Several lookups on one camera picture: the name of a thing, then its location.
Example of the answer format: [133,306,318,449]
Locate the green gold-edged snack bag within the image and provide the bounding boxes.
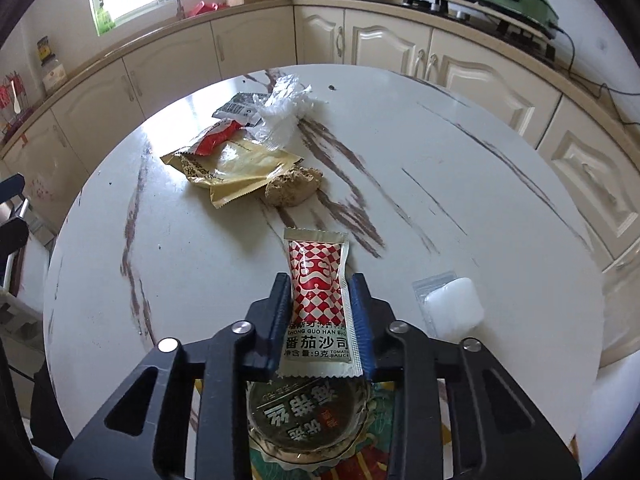
[245,377,401,480]

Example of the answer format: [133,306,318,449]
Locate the silver white oven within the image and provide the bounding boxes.
[0,172,53,321]

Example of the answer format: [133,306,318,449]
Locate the black barcode wrapper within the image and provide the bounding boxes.
[212,91,263,126]

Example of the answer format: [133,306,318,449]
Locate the red packaging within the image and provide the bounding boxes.
[192,0,231,16]

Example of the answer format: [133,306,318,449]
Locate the ginger root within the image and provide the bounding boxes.
[265,166,324,207]

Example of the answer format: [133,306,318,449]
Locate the green electric grill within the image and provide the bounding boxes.
[474,0,561,38]

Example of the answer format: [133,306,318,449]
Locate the black power cable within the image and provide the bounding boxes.
[557,25,640,126]

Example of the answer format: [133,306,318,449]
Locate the gold foil wrapper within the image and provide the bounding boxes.
[160,137,305,208]

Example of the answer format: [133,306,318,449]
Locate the glass jar with label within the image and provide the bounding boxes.
[37,35,68,96]

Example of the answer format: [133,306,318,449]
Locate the cream kitchen cabinets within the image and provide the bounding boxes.
[0,2,640,366]

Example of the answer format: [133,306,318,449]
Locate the red white checkered sauce packet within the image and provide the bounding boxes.
[277,227,364,378]

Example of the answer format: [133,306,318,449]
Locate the small red wrapper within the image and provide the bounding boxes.
[187,117,246,157]

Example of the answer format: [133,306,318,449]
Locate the gas stove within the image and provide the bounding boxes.
[377,0,558,61]

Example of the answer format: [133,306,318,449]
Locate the wire dish rack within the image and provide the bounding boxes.
[0,72,31,133]

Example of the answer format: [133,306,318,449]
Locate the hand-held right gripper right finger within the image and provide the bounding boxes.
[348,272,583,480]

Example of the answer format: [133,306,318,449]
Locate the crumpled clear plastic wrap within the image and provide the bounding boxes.
[250,74,316,151]

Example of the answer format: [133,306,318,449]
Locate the white cube in clear bag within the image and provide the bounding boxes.
[412,272,486,338]

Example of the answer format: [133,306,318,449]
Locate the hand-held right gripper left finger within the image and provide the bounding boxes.
[52,272,293,480]

